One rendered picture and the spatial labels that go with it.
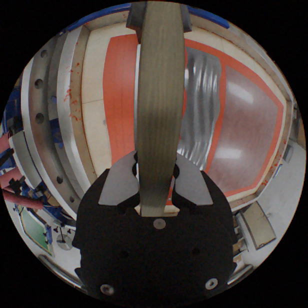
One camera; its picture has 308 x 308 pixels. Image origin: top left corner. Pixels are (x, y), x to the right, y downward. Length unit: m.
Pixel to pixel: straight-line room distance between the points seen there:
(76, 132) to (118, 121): 0.08
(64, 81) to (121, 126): 0.14
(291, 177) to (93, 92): 3.85
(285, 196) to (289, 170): 0.71
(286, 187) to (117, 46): 3.91
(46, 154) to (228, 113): 0.37
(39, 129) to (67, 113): 0.07
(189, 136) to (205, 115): 0.05
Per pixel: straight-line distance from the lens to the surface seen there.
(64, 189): 0.27
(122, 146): 0.19
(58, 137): 0.36
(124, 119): 0.17
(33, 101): 0.23
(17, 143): 0.26
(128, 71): 0.18
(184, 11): 0.17
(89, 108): 0.20
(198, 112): 0.18
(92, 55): 0.23
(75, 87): 0.20
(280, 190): 3.88
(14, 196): 0.67
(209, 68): 0.21
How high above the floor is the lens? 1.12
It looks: 62 degrees down
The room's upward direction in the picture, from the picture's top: 180 degrees clockwise
